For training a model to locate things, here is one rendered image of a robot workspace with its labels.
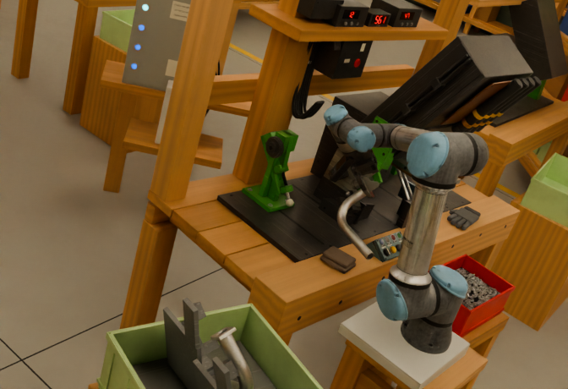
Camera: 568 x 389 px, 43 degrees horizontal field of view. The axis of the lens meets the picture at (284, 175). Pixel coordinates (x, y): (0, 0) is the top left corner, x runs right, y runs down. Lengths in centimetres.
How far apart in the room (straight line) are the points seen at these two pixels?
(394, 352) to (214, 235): 69
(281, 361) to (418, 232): 49
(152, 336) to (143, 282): 84
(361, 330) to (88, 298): 161
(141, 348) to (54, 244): 193
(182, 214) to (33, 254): 136
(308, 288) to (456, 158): 64
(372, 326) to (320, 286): 20
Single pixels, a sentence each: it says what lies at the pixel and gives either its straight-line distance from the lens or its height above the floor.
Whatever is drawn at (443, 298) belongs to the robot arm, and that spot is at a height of 108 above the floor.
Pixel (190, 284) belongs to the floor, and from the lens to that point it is 363.
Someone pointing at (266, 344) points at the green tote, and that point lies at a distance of 193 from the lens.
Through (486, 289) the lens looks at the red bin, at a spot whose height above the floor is 87.
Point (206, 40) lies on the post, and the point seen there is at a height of 146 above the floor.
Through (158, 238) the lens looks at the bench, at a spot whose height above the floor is 73.
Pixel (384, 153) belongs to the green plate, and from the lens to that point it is 259.
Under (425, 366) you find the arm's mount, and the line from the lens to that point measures 213.
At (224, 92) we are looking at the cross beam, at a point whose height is 123.
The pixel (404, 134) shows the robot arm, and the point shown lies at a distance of 218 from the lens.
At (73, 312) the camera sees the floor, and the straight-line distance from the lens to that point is 334.
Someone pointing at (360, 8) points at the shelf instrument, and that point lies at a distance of 258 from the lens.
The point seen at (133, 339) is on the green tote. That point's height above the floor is 93.
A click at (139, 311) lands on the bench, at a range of 274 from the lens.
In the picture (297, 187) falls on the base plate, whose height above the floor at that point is 90.
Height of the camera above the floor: 212
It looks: 26 degrees down
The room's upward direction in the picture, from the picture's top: 17 degrees clockwise
